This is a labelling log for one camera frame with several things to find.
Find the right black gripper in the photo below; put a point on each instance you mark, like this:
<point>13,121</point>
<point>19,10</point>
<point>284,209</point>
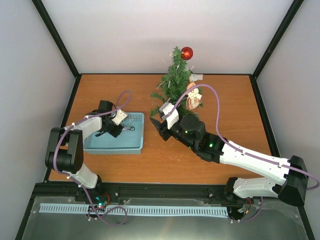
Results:
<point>161,128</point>

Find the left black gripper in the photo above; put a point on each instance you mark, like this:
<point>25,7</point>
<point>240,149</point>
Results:
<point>116,132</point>

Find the silver scroll ornament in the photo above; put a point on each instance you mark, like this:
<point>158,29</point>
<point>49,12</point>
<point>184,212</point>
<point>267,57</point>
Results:
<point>128,127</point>

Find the blue plastic basket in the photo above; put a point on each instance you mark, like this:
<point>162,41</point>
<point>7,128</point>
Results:
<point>127,143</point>

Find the snowman ornament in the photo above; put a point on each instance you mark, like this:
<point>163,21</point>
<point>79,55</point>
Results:
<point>193,99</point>

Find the small green christmas tree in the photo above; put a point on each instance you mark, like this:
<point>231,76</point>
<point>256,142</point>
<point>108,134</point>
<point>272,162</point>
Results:
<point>182,105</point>

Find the clear angel ornament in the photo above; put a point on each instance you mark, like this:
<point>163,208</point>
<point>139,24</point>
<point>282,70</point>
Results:
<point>195,77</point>

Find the red ball ornament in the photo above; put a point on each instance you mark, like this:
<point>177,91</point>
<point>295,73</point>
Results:
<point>186,53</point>

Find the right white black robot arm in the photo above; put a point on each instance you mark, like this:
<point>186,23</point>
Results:
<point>280,178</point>

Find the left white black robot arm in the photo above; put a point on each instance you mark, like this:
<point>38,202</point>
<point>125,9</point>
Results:
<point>65,149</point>

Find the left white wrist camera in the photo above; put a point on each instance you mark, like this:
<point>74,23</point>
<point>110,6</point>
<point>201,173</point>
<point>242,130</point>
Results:
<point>119,117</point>

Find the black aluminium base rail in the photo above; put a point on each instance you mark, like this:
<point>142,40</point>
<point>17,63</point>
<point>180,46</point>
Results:
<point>118,192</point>

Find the light blue cable duct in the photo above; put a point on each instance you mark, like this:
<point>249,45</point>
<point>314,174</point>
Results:
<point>136,210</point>

